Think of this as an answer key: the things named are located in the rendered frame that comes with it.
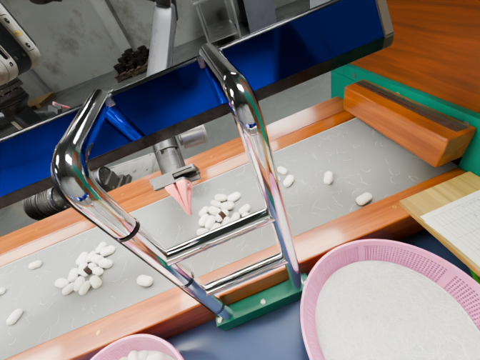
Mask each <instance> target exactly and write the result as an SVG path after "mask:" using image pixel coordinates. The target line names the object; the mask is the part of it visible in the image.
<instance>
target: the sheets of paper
mask: <svg viewBox="0 0 480 360"><path fill-rule="evenodd" d="M420 217H421V218H422V219H423V220H424V221H425V222H426V223H427V224H428V225H429V226H430V227H431V228H433V229H434V230H436V231H437V232H438V233H440V234H441V235H442V236H443V237H444V238H446V239H447V240H448V241H450V242H451V243H452V244H453V245H454V246H455V247H456V248H458V249H459V250H460V251H461V252H463V253H464V254H465V255H466V256H468V257H469V258H470V259H471V260H472V261H473V262H474V263H475V264H477V265H478V266H479V267H480V190H478V191H476V192H474V193H472V194H469V195H467V196H465V197H463V198H460V199H458V200H456V201H453V202H451V203H450V204H447V205H445V206H443V207H440V208H438V209H436V210H433V211H431V212H429V213H427V214H424V215H423V216H420Z"/></svg>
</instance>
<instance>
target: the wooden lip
mask: <svg viewBox="0 0 480 360"><path fill-rule="evenodd" d="M344 109H345V110H346V111H348V112H349V113H351V114H353V115H354V116H355V117H357V118H358V119H361V120H362V121H363V122H365V123H366V124H368V125H369V126H371V127H373V128H374V129H376V130H377V131H379V132H381V133H382V134H383V135H385V136H387V137H388V138H390V139H391V140H393V141H395V142H396V143H397V144H399V145H400V146H402V147H404V148H405V149H407V150H408V151H410V152H411V153H413V154H415V155H416V156H418V157H419V158H420V159H423V160H424V161H425V162H427V163H428V164H430V165H432V166H433V167H438V166H441V165H443V164H446V163H448V162H450V161H453V160H455V159H458V158H460V157H462V156H463V154H464V152H465V150H466V148H467V146H468V145H469V142H470V141H471V138H472V137H473V135H474V133H475V131H476V128H475V127H473V126H471V125H468V124H465V123H464V122H462V121H459V120H457V119H455V118H452V117H450V116H448V115H446V114H443V113H441V112H439V111H437V110H434V109H432V108H429V107H427V106H424V105H423V104H420V103H418V102H416V101H413V100H411V99H409V98H406V97H405V96H402V95H400V94H396V93H395V92H393V91H390V90H388V89H385V88H384V87H382V86H379V85H377V84H374V83H372V82H370V81H367V80H366V79H362V80H360V81H358V82H355V83H353V84H350V85H348V86H345V88H344Z"/></svg>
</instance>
